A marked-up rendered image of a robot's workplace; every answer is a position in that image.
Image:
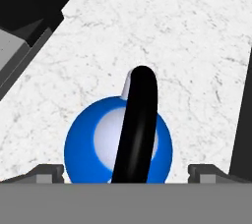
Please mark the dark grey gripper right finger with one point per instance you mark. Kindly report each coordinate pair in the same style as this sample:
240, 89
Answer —
203, 172

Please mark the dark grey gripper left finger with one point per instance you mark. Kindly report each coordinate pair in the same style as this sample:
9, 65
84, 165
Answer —
49, 172

